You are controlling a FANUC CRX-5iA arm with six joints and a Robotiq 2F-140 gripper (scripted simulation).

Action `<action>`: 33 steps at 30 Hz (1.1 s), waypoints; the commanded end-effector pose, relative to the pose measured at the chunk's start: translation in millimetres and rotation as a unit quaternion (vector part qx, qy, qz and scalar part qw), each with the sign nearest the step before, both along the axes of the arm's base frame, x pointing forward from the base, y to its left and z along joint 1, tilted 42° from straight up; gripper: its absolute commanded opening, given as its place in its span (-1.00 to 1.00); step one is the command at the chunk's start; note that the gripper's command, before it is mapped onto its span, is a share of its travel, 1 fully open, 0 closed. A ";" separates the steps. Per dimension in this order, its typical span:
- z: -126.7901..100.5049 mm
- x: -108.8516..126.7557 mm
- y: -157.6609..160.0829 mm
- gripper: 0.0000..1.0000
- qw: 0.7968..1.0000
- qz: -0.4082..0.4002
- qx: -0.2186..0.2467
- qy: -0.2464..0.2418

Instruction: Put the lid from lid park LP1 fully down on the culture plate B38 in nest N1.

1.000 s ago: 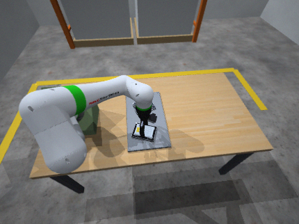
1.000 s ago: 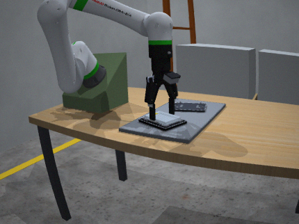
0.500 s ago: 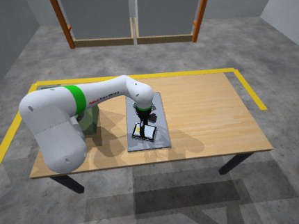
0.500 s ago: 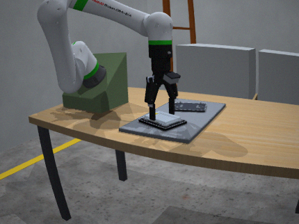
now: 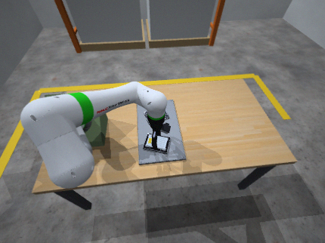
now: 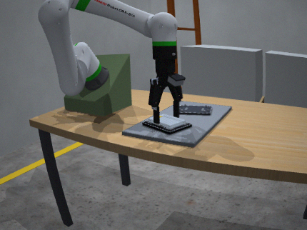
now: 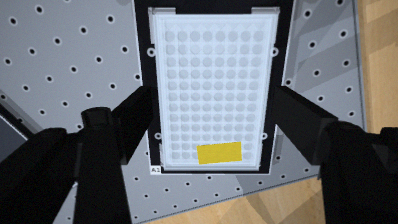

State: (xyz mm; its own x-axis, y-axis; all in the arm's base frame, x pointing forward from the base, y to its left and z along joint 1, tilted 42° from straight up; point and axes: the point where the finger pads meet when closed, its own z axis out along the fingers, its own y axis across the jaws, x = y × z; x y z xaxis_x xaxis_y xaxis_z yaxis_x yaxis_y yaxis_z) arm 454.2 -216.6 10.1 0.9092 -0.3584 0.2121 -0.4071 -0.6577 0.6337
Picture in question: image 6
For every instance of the clear rectangular plastic lid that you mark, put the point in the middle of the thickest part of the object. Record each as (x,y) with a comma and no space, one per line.
(169,121)

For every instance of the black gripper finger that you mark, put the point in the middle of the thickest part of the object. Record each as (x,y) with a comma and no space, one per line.
(155,96)
(177,99)

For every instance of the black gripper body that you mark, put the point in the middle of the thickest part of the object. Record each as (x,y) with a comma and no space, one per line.
(163,68)

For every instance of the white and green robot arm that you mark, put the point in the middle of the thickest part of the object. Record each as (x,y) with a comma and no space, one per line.
(54,18)

